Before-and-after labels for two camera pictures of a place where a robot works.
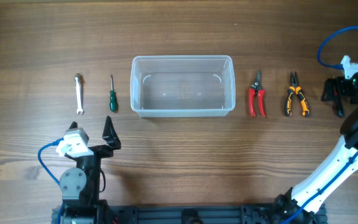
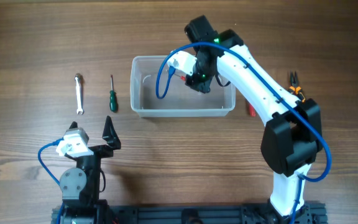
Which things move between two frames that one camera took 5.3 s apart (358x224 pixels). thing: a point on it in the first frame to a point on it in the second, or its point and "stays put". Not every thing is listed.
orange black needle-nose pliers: (296, 89) stays put
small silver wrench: (79, 109) stays put
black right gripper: (340, 83) to (202, 84)
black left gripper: (112, 140) stays put
